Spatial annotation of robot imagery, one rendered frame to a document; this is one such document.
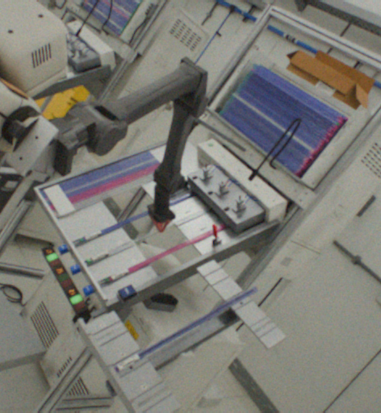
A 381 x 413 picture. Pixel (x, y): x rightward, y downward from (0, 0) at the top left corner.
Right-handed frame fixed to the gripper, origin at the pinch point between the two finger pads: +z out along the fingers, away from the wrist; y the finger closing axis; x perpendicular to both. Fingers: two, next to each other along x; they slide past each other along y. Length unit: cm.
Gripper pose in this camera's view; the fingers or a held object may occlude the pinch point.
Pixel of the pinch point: (161, 229)
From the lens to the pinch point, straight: 184.0
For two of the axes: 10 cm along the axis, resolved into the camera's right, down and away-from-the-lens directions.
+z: -0.6, 7.7, 6.3
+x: -8.4, 3.0, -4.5
